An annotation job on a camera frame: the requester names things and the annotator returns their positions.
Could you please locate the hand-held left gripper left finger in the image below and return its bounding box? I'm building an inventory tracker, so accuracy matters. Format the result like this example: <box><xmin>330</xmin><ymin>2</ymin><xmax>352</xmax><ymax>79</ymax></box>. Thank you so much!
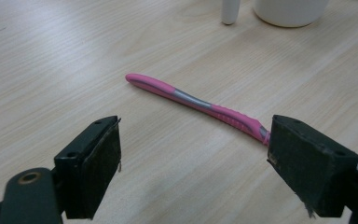
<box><xmin>53</xmin><ymin>115</ymin><xmax>122</xmax><ymax>220</ymax></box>

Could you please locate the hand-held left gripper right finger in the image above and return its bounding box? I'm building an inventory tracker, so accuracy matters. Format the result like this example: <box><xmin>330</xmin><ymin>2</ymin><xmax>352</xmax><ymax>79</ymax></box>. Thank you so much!
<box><xmin>267</xmin><ymin>114</ymin><xmax>358</xmax><ymax>218</ymax></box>

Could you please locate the white cup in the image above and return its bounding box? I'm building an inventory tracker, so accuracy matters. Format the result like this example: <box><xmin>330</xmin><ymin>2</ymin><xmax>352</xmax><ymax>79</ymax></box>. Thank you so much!
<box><xmin>253</xmin><ymin>0</ymin><xmax>330</xmax><ymax>28</ymax></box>

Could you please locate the white slender tube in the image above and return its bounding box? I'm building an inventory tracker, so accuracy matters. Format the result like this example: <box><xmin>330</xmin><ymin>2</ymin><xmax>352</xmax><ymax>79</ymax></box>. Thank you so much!
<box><xmin>221</xmin><ymin>0</ymin><xmax>241</xmax><ymax>26</ymax></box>

